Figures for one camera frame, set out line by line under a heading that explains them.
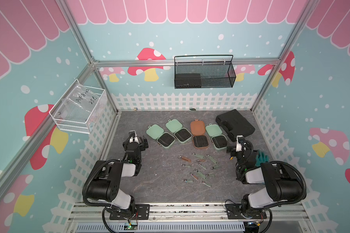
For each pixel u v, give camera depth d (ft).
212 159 3.08
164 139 3.36
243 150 2.52
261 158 3.01
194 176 2.84
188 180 2.79
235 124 3.47
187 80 2.99
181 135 3.43
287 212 2.49
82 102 2.38
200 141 3.36
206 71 3.07
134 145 2.40
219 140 3.31
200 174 2.86
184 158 3.09
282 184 1.47
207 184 2.73
